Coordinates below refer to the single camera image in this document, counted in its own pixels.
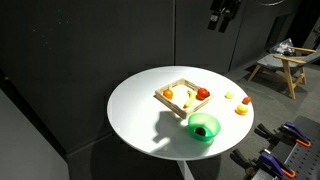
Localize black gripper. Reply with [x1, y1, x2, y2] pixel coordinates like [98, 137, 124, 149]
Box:
[208, 0, 241, 33]

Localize yellow toy lemon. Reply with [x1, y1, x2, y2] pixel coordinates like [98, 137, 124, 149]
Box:
[225, 91, 235, 99]

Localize purple orange clamp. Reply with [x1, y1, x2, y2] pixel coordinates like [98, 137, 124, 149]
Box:
[230, 149, 296, 180]
[254, 122, 312, 147]

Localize yellow toy banana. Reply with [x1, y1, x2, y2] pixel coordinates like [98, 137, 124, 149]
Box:
[183, 91, 196, 108]

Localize wooden armchair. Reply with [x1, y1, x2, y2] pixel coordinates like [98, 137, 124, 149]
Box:
[248, 38, 320, 99]

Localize dark plum toy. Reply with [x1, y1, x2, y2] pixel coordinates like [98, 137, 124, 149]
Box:
[195, 127, 206, 136]

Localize yellow orange toy peach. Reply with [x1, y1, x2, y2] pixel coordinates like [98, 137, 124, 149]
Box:
[235, 104, 248, 115]

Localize orange toy fruit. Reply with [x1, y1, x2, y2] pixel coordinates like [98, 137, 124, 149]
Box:
[163, 89, 174, 100]

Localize red toy strawberry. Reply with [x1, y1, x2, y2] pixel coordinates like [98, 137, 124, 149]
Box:
[242, 96, 251, 104]

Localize round white table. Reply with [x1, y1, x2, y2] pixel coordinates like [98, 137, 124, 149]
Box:
[106, 65, 255, 180]

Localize red toy apple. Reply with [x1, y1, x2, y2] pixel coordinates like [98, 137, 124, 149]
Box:
[196, 88, 210, 100]

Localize purple orange clamp upper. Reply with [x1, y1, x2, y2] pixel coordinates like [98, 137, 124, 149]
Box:
[254, 122, 312, 147]

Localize wooden slatted tray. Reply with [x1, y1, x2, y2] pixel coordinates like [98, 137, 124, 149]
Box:
[155, 79, 213, 119]

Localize green plastic bowl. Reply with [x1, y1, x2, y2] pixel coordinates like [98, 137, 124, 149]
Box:
[188, 113, 221, 142]

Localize black perforated cart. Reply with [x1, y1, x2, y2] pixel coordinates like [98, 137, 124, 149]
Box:
[244, 115, 320, 180]

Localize purple orange clamp lower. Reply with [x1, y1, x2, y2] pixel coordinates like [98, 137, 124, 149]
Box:
[230, 149, 296, 180]

